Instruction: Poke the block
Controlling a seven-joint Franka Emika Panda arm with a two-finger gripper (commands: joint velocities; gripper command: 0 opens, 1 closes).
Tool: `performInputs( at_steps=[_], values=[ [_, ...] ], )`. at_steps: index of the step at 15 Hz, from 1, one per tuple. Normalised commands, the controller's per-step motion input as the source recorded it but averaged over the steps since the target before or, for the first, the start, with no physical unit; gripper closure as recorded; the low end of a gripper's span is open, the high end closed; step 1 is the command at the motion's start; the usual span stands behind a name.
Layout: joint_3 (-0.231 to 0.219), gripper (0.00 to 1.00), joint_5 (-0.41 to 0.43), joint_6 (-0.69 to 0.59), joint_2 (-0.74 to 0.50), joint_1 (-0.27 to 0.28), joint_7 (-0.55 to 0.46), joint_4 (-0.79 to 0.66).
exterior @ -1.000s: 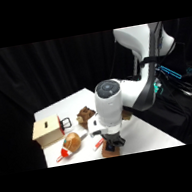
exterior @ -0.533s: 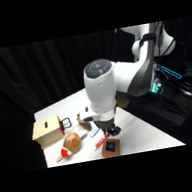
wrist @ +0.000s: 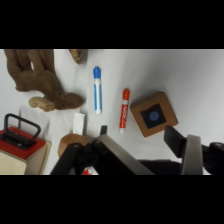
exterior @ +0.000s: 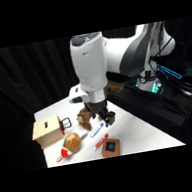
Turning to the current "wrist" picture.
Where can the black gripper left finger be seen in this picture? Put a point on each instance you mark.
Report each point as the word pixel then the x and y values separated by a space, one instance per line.
pixel 123 151

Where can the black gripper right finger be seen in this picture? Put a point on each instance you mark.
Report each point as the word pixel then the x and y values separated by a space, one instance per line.
pixel 191 156

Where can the wooden block with blue dot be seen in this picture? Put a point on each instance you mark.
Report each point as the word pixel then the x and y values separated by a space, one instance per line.
pixel 153 115

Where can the red and white marker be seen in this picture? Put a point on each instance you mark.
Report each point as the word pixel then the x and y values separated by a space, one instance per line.
pixel 124 111

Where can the brown round toy with tag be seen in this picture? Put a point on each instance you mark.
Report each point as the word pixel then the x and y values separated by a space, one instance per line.
pixel 71 140

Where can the blue and white marker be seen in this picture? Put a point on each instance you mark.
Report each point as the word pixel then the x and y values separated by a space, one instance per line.
pixel 97 91

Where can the wooden box with red lid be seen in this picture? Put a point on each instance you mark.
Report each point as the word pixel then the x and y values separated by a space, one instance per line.
pixel 20 150

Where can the small tan plush toy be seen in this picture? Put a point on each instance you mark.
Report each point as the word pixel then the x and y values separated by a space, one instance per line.
pixel 78 55

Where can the brown plush moose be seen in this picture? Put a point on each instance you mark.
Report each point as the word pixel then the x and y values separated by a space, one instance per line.
pixel 40 80

